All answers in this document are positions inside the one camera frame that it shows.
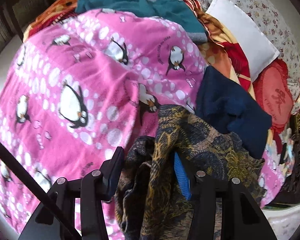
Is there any white pillow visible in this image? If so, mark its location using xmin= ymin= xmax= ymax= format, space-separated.
xmin=206 ymin=0 xmax=279 ymax=81

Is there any navy blue sweater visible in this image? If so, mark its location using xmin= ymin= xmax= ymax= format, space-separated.
xmin=196 ymin=66 xmax=272 ymax=159

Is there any colourful clothes pile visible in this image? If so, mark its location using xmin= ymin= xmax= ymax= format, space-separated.
xmin=265 ymin=128 xmax=295 ymax=179

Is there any pink penguin blanket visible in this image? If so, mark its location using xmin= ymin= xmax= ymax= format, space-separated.
xmin=0 ymin=8 xmax=286 ymax=240

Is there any floral quilt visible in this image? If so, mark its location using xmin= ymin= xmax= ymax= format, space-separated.
xmin=198 ymin=0 xmax=300 ymax=113

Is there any white ornate chair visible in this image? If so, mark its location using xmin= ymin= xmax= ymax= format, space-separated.
xmin=262 ymin=204 xmax=300 ymax=239

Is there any dark gold patterned garment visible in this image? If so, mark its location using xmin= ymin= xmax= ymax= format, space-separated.
xmin=114 ymin=105 xmax=265 ymax=239

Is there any red heart pillow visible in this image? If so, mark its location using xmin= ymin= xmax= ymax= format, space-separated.
xmin=253 ymin=59 xmax=293 ymax=134

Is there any teal knit sweater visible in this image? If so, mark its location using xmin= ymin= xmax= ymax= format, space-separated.
xmin=75 ymin=0 xmax=207 ymax=45

